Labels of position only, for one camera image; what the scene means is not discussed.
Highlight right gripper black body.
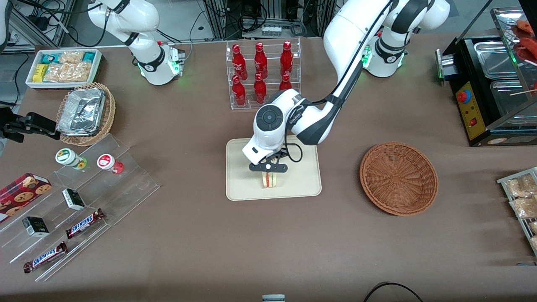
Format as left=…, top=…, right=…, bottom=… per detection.
left=0, top=108, right=26, bottom=143

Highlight triangular sandwich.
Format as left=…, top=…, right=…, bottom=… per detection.
left=261, top=171, right=280, bottom=189

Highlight beige plastic tray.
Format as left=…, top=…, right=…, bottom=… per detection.
left=226, top=134, right=322, bottom=201

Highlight oval light wicker basket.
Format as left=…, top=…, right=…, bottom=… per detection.
left=56, top=82, right=116, bottom=147

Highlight round brown wicker basket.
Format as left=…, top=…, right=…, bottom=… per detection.
left=360, top=142, right=439, bottom=216

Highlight green lid snack cup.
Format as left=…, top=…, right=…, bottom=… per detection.
left=55, top=148, right=88, bottom=170

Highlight stacked aluminium foil containers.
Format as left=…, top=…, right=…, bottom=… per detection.
left=57, top=87, right=106, bottom=137

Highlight clear acrylic bottle rack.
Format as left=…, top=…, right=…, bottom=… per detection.
left=226, top=37, right=302, bottom=111

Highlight large clear cracker bag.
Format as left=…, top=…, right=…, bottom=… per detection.
left=43, top=62, right=92, bottom=83

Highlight red cookie box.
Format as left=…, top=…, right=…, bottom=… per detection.
left=0, top=173, right=52, bottom=223

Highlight small clear cracker bag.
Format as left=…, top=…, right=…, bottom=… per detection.
left=59, top=51, right=85, bottom=64

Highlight red lid snack cup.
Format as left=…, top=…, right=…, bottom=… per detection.
left=97, top=154, right=124, bottom=174

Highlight small black box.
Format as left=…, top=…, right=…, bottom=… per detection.
left=62, top=188, right=86, bottom=211
left=22, top=216, right=50, bottom=237

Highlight white plastic snack bin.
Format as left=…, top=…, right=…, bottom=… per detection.
left=25, top=49, right=102, bottom=90

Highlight brown snickers bar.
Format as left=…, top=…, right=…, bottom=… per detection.
left=65, top=208, right=105, bottom=240
left=23, top=242, right=68, bottom=273

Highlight clear acrylic stepped stand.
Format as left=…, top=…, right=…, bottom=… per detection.
left=0, top=133, right=161, bottom=282

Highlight black hot food case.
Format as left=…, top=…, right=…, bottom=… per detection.
left=435, top=0, right=537, bottom=147

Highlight steel food pan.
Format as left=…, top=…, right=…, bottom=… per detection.
left=490, top=80, right=537, bottom=118
left=474, top=41, right=521, bottom=80

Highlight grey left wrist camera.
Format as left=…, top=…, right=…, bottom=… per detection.
left=249, top=162, right=289, bottom=174

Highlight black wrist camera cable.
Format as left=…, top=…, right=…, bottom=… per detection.
left=284, top=0, right=395, bottom=163

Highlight black floor cable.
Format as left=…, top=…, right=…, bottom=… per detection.
left=363, top=282, right=424, bottom=302

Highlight metal wire rack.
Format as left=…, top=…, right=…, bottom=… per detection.
left=497, top=167, right=537, bottom=256

